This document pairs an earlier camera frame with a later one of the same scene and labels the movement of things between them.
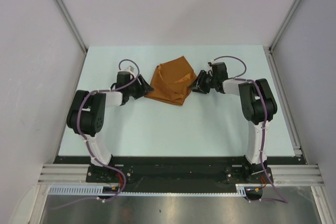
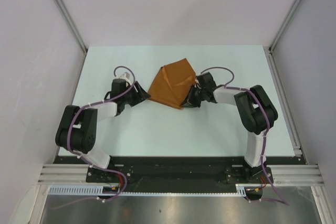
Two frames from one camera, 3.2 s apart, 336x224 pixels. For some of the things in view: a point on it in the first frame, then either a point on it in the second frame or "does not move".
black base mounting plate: [175, 175] does not move
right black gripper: [198, 85] to [189, 102]
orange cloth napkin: [171, 81] does not move
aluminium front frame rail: [301, 174] does not move
